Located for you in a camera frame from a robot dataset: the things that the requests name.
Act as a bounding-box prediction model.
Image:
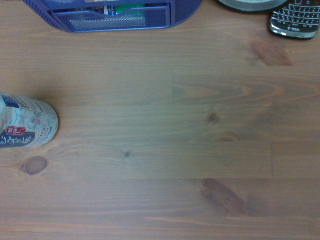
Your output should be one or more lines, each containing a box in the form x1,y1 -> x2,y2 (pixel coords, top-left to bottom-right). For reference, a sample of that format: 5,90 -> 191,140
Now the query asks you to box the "white floral drink can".
0,92 -> 60,150

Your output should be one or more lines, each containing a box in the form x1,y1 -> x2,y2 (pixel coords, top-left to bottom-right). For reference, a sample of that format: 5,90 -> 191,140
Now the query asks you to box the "blue mesh desk organizer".
21,0 -> 203,34

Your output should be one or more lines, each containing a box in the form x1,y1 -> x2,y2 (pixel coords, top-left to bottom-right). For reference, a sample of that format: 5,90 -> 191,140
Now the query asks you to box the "green white packet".
103,4 -> 146,17

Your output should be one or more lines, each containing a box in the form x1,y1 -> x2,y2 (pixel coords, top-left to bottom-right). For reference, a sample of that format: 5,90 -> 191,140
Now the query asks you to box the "black twin-bell alarm clock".
216,0 -> 288,13

